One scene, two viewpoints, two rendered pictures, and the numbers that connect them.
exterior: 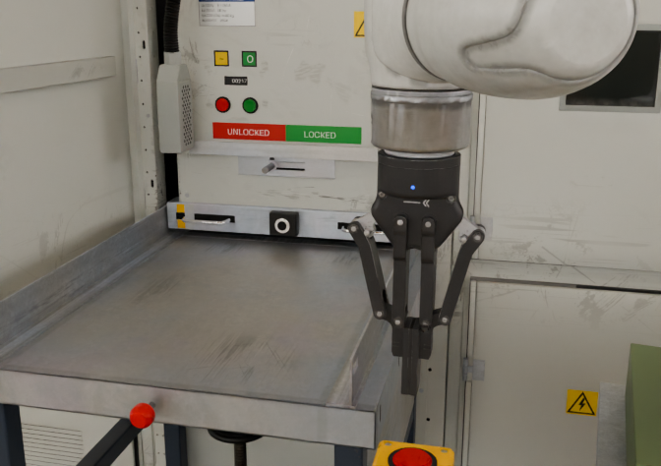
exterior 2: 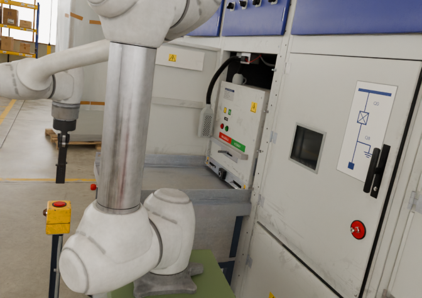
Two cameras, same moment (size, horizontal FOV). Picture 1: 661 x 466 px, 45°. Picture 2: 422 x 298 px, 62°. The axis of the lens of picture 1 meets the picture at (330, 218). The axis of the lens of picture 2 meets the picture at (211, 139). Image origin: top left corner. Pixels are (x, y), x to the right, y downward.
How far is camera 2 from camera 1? 1.40 m
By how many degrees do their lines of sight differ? 50
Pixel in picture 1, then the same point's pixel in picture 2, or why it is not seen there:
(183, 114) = (204, 124)
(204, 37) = (223, 102)
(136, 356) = not seen: hidden behind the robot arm
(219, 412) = not seen: hidden behind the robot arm
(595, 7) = not seen: outside the picture
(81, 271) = (149, 158)
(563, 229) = (281, 214)
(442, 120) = (53, 109)
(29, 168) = (156, 126)
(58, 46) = (178, 95)
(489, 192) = (265, 186)
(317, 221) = (229, 176)
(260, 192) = (223, 160)
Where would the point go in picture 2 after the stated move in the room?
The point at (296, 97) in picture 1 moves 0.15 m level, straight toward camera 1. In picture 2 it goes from (235, 129) to (214, 129)
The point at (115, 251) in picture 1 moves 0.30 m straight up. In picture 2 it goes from (169, 160) to (176, 110)
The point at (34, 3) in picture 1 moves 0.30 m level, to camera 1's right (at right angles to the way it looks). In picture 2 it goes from (171, 80) to (199, 88)
